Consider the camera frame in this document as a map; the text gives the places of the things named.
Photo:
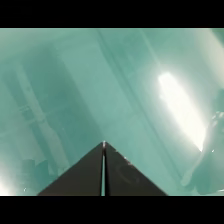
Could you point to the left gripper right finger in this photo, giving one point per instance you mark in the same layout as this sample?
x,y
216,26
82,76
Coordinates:
x,y
128,180

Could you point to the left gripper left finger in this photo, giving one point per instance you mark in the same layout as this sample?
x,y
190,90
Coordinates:
x,y
83,180

